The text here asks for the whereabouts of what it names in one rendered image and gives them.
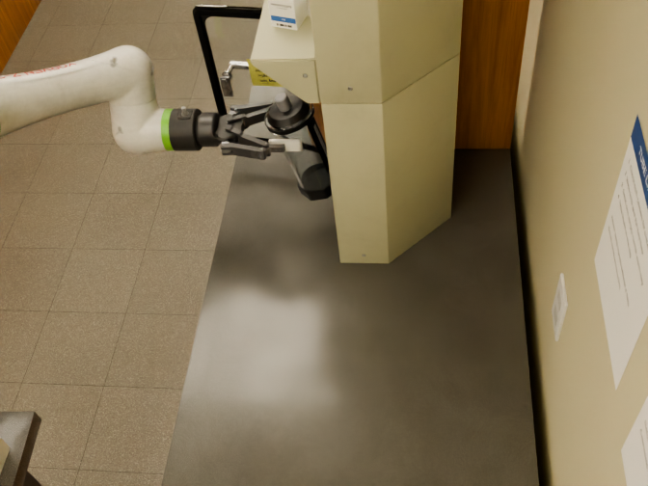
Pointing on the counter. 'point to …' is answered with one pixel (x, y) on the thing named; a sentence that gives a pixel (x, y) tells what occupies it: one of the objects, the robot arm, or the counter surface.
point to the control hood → (287, 56)
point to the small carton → (287, 13)
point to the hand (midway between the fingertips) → (293, 129)
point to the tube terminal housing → (388, 119)
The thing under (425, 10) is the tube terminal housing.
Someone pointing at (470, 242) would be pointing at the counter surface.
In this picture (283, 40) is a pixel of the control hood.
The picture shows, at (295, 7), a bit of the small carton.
